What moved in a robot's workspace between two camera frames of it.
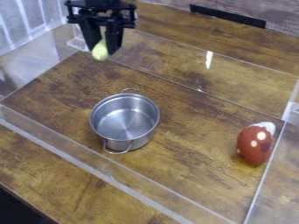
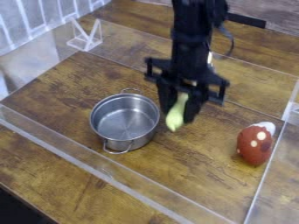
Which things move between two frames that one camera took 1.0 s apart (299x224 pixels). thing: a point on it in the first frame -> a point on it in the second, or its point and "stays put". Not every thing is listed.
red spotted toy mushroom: (255, 143) stays put
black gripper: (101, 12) -> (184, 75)
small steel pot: (124, 119) stays put
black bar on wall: (227, 16) stays put
